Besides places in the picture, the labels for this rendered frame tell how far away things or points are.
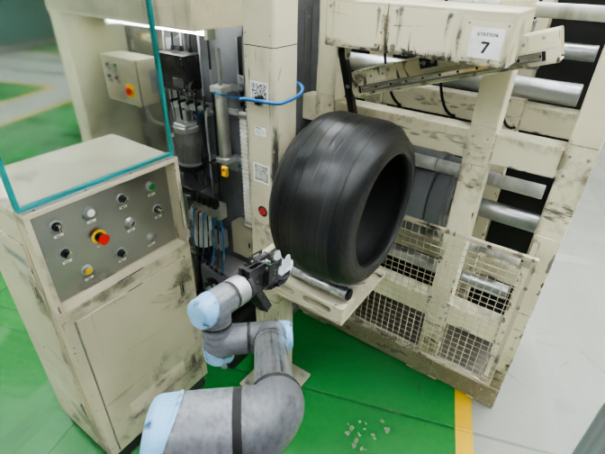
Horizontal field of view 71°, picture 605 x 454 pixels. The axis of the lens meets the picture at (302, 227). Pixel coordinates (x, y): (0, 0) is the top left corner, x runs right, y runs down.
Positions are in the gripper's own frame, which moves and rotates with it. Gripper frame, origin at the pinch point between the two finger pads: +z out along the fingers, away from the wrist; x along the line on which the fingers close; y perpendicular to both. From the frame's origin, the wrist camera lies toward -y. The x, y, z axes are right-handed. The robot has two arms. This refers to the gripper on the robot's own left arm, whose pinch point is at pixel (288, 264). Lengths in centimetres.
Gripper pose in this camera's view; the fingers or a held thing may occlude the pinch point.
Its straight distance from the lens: 123.3
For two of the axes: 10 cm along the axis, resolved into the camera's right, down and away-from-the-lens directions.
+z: 5.7, -3.1, 7.6
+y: 0.9, -8.9, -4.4
